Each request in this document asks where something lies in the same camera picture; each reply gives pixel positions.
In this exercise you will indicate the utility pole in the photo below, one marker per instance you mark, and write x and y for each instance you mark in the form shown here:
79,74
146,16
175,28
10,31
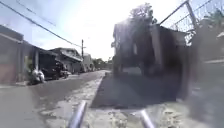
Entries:
82,50

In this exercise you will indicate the row of houses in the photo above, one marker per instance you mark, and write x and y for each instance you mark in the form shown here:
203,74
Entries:
71,59

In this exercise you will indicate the grey asphalt road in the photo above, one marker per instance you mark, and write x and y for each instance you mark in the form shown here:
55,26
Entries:
66,96

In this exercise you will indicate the tree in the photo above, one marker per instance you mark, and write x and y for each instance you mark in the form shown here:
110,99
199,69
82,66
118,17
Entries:
141,13

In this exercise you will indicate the dark parked vehicle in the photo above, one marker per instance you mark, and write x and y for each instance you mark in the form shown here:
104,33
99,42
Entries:
53,69

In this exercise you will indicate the robot's own part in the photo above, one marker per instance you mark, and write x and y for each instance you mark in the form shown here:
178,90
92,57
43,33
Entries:
77,115
147,119

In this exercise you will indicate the low building with awning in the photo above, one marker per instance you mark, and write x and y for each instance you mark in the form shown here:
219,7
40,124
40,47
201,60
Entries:
16,58

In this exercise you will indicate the dark concrete wall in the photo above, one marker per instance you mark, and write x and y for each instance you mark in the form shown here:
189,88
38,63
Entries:
150,50

